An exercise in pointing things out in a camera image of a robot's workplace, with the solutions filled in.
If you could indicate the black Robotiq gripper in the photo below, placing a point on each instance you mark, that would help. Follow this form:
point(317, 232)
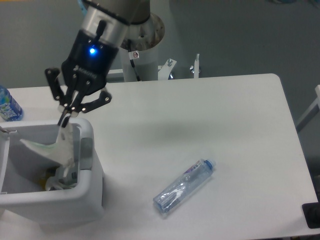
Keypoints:
point(93, 61)

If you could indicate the white paper wrapper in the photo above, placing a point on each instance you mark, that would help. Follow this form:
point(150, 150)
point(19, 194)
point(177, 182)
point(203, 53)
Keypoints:
point(61, 152)

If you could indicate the clear plastic bottle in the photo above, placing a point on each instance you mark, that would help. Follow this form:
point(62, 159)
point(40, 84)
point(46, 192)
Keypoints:
point(184, 185)

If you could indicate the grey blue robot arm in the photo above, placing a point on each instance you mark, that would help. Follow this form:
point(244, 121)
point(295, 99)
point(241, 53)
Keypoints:
point(106, 21)

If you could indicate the trash pile inside can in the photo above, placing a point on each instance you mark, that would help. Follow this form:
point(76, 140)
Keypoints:
point(53, 179)

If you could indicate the white plastic trash can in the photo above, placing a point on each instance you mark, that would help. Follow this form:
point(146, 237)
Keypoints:
point(35, 187)

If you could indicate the blue labelled water bottle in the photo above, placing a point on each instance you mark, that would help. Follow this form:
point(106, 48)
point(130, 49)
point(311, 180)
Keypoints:
point(10, 110)

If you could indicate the black clamp at table edge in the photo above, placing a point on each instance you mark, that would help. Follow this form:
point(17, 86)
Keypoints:
point(311, 213)

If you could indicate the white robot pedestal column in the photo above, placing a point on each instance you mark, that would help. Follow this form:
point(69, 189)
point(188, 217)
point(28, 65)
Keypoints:
point(142, 42)

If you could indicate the white metal base frame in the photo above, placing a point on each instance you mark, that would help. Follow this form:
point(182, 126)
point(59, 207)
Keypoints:
point(134, 72)

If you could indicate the white frame at right edge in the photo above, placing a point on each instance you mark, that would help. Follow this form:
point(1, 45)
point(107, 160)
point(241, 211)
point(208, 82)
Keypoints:
point(310, 112)

